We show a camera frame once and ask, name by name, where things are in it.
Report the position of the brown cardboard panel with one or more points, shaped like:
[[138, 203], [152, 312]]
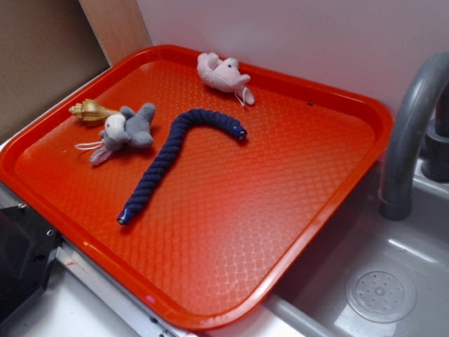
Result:
[[48, 50]]

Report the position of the pink plush toy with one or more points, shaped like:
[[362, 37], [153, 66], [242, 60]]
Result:
[[225, 76]]

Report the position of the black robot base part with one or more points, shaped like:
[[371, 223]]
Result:
[[28, 248]]

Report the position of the grey plush bunny toy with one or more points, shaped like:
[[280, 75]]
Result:
[[126, 128]]

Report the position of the grey toy faucet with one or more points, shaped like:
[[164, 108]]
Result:
[[420, 129]]

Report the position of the tan conch seashell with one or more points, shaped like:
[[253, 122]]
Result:
[[91, 113]]

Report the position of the grey toy sink basin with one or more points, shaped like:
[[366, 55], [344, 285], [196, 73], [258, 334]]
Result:
[[363, 275]]

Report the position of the red plastic tray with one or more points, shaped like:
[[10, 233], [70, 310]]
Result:
[[230, 217]]

